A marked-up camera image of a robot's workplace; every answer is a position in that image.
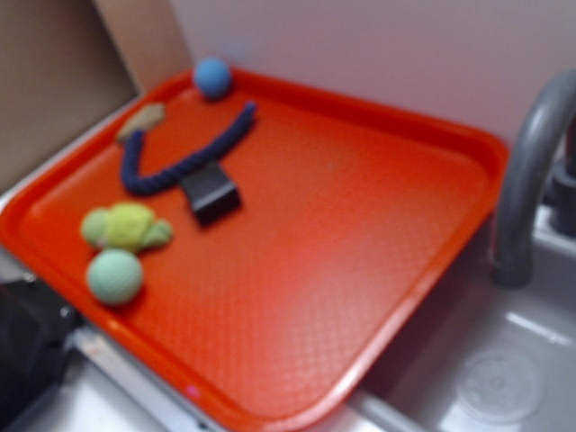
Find black block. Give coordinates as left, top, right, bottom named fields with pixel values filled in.
left=180, top=163, right=241, bottom=227

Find light green dimpled ball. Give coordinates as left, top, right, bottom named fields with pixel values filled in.
left=86, top=248, right=144, bottom=306

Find green plush turtle toy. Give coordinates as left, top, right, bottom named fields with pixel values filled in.
left=80, top=202, right=174, bottom=254

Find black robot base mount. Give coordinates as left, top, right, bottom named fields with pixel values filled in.
left=1, top=276, right=81, bottom=431

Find grey sink faucet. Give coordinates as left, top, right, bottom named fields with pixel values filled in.
left=490, top=69, right=575, bottom=288

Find round sink drain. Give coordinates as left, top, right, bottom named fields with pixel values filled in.
left=454, top=350, right=545, bottom=425

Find orange plastic tray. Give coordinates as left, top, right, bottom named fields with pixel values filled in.
left=1, top=70, right=508, bottom=431

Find tan frayed rope end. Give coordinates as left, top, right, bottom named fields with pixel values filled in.
left=116, top=103, right=167, bottom=144

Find brown cardboard panel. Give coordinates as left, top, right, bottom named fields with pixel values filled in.
left=1, top=1, right=192, bottom=191

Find grey faucet handle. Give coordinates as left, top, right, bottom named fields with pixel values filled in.
left=544, top=130, right=576, bottom=235

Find dark blue rope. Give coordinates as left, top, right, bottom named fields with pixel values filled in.
left=119, top=101, right=258, bottom=197

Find grey toy sink basin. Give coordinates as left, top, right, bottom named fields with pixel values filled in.
left=350, top=207, right=575, bottom=431

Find blue ball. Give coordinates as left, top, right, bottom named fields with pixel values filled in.
left=193, top=58, right=232, bottom=100

